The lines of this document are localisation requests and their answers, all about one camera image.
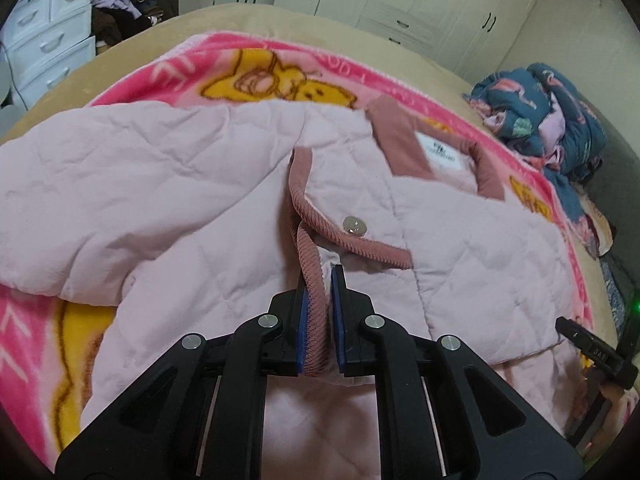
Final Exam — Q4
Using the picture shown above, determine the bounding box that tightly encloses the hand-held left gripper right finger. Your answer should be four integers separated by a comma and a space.
330, 265, 586, 480

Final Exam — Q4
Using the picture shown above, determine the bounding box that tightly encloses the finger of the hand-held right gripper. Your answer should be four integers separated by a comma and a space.
555, 316, 627, 390

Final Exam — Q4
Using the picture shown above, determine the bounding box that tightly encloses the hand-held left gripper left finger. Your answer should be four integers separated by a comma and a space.
55, 272, 321, 480

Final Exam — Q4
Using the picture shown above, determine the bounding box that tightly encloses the pink quilted jacket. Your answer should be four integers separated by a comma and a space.
0, 97, 588, 480

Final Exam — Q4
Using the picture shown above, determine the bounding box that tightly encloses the blue patterned quilt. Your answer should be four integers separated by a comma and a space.
462, 62, 616, 261

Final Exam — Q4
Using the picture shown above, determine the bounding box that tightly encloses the pink printed blanket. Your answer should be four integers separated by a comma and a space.
0, 30, 616, 471

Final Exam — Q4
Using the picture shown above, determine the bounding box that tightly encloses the bed with beige sheet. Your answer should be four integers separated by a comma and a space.
0, 2, 633, 361

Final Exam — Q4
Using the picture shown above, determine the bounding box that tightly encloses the white wardrobe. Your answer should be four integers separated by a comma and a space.
274, 0, 548, 75

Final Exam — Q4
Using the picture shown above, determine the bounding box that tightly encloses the purple garment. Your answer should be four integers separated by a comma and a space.
92, 0, 145, 17

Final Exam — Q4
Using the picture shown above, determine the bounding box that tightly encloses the white drawer cabinet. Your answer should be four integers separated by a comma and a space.
0, 0, 97, 109

